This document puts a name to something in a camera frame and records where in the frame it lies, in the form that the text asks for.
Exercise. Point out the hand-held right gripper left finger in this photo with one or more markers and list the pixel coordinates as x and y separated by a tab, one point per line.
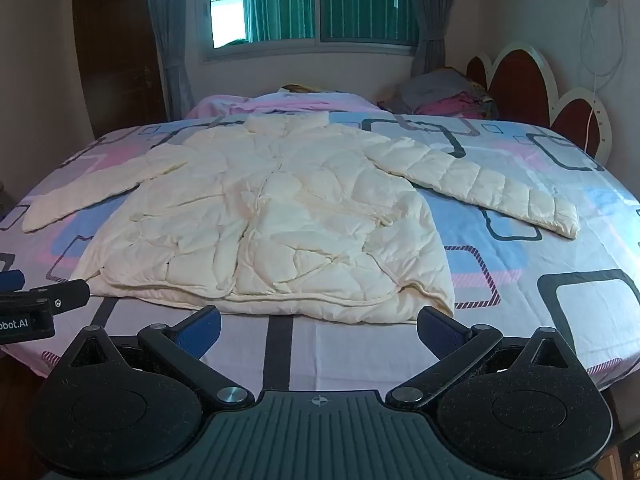
199	334

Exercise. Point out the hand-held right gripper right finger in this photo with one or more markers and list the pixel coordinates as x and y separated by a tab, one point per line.
442	332

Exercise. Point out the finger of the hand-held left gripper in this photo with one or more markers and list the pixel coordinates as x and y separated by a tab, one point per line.
11	280
65	295

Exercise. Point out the cream puffer jacket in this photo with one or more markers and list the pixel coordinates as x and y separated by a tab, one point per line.
280	220

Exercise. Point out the pile of clothes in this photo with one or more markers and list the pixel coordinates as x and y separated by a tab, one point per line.
440	95

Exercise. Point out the pink blanket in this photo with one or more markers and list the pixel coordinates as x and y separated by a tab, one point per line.
235	105

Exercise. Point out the brown wooden wardrobe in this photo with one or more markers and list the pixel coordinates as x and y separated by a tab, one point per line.
120	50

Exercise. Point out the red scalloped headboard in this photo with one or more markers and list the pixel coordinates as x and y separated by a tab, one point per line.
520	80

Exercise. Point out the yellow cloth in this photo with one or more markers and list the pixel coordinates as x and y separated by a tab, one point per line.
300	89

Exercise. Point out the grey curtain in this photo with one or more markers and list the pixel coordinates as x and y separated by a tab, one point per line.
170	35
435	20

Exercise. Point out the sliding glass window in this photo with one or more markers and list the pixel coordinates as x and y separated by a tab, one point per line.
320	5

